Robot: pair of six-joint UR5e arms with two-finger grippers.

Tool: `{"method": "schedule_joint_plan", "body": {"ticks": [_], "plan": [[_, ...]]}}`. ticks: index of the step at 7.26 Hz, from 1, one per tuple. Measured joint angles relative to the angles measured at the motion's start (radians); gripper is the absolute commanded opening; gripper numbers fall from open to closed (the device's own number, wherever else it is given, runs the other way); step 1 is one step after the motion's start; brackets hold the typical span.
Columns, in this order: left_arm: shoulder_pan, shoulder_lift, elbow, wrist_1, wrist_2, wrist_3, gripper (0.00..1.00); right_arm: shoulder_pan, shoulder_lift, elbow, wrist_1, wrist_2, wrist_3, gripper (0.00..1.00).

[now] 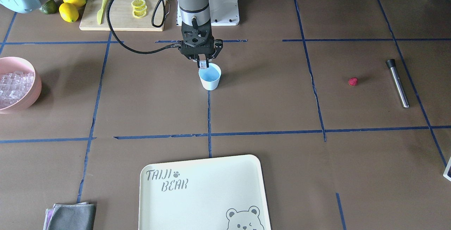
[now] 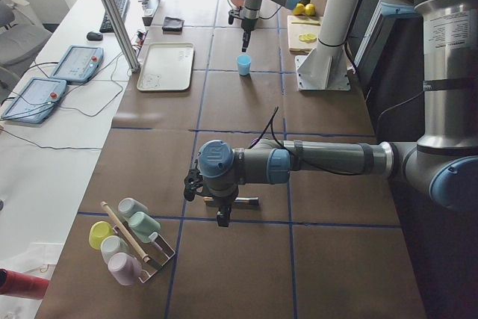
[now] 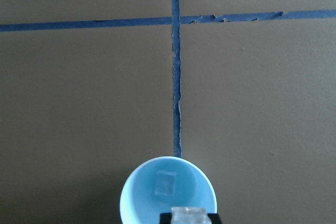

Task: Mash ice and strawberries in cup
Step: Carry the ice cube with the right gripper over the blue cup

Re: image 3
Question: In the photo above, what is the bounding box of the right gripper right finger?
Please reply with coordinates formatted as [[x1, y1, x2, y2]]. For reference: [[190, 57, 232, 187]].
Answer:
[[207, 213, 223, 224]]

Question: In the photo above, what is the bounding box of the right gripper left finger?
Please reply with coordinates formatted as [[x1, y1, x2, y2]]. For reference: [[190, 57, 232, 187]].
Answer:
[[159, 212, 172, 224]]

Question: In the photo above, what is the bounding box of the clear ice cube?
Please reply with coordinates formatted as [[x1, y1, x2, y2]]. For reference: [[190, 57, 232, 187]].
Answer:
[[171, 207, 212, 224]]

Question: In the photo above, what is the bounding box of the light blue cup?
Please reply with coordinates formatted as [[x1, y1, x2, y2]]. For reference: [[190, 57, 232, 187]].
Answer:
[[119, 156, 217, 223]]

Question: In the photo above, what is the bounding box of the ice cube in cup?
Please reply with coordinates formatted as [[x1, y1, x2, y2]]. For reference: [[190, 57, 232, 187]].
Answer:
[[154, 170, 176, 197]]

